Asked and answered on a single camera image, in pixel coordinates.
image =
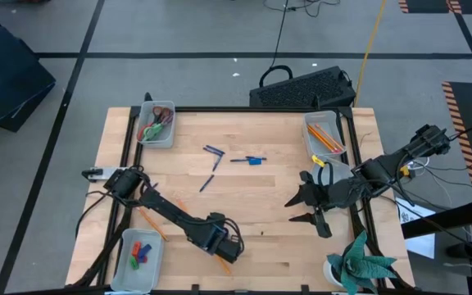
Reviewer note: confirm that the white plant pot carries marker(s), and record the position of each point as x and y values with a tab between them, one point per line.
328	274

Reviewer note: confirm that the indigo eraser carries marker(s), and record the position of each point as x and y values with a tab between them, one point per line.
146	250

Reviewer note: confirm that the narrow hazard striped floor mat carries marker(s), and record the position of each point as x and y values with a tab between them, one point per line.
428	6

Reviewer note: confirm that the yellow plug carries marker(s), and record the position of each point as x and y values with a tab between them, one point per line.
404	170

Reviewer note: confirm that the bright blue eraser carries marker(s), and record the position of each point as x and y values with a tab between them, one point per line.
255	162

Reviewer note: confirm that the red scissors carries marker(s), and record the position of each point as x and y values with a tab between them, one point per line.
143	132

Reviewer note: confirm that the green eraser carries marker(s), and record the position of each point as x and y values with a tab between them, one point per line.
134	263

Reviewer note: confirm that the grey plastic bin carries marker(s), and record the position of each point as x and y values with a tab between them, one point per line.
342	170
311	147
164	139
146	278

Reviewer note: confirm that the green scissors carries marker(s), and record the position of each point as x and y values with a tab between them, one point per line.
152	133

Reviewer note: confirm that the white paper sheet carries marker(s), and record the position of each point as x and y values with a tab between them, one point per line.
422	246

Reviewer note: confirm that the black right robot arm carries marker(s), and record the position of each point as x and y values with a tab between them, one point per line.
396	157

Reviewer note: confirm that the large hazard striped floor mat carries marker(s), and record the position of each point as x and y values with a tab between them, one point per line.
461	98

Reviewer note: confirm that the large black case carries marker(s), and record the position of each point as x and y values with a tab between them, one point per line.
6	78

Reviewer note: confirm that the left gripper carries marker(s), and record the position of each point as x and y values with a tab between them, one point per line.
230	250

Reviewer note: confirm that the orange pencil pink eraser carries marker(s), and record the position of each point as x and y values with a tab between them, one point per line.
154	224
223	265
328	146
317	136
182	206
323	139
329	136

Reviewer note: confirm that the purple scissors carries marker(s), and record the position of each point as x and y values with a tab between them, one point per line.
167	116

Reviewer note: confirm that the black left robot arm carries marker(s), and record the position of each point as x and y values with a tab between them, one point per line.
166	209

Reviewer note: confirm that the purple eraser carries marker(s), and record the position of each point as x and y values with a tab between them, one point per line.
143	260

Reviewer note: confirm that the teal paper plant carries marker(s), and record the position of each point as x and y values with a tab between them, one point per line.
359	264

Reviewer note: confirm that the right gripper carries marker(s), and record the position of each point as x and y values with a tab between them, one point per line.
334	196

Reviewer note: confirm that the black beam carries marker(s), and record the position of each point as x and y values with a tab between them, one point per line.
445	219

